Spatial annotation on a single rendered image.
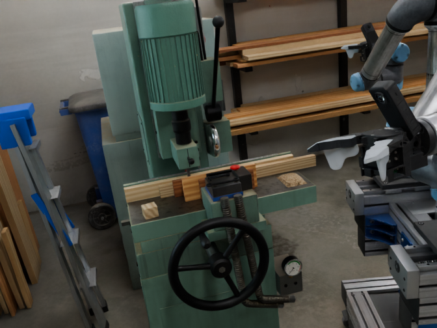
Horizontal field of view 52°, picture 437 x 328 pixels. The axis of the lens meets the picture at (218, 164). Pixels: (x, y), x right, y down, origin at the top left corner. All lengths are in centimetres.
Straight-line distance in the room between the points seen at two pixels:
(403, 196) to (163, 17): 106
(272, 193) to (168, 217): 34
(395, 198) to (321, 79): 255
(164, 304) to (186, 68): 74
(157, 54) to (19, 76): 251
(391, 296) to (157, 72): 140
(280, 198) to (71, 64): 258
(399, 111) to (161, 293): 96
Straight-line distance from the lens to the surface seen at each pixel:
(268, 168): 157
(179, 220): 138
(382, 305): 211
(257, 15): 392
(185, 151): 143
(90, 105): 313
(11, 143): 207
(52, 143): 386
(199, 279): 150
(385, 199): 177
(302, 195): 148
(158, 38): 134
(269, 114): 354
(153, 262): 144
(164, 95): 136
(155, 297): 151
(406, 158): 85
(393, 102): 83
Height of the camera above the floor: 150
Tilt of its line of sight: 20 degrees down
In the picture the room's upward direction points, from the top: 7 degrees counter-clockwise
